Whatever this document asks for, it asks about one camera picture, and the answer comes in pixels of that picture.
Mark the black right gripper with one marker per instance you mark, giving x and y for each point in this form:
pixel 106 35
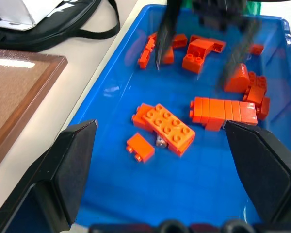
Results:
pixel 218 12

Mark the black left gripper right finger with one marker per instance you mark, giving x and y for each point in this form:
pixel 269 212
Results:
pixel 264 170

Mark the orange hollow-underside brick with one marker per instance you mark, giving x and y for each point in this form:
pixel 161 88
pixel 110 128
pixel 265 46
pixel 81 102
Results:
pixel 218 45

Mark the orange four-stud brick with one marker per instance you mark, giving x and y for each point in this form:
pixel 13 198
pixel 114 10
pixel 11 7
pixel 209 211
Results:
pixel 258 81

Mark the thin orange lego bar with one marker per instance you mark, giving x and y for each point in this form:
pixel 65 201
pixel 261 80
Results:
pixel 145 54

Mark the white cardboard box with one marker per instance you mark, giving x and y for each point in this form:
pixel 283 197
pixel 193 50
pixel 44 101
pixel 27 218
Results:
pixel 24 12

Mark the long orange brick row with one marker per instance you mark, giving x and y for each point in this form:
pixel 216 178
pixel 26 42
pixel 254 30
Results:
pixel 220 111

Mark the wooden framed brown board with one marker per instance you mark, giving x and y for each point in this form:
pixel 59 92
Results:
pixel 17 94

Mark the green plastic bin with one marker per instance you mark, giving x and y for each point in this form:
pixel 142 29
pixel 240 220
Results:
pixel 253 7

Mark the orange narrow brick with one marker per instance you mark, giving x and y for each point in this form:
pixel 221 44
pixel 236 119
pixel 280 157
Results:
pixel 264 108

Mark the orange sloped brick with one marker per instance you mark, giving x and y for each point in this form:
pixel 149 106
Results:
pixel 254 95

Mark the blue plastic bin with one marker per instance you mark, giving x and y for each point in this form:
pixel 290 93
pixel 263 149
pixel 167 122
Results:
pixel 165 189

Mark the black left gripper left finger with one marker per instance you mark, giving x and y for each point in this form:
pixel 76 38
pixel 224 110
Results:
pixel 63 170

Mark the orange square studded brick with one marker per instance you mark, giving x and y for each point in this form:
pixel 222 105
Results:
pixel 140 116

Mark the black fabric bag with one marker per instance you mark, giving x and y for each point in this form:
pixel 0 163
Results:
pixel 63 29

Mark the large orange corner brick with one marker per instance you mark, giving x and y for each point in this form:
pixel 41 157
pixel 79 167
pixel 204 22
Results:
pixel 196 54

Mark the orange rounded-top brick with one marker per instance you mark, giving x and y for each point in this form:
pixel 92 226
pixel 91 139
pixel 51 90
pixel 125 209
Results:
pixel 237 80

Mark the silver cylindrical battery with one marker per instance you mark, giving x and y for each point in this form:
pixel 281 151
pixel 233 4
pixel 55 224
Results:
pixel 160 142

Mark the orange eight-stud flat brick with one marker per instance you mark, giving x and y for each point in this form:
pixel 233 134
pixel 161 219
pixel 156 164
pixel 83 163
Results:
pixel 171 127

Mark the small orange rectangular brick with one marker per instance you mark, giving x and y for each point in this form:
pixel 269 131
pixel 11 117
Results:
pixel 141 146

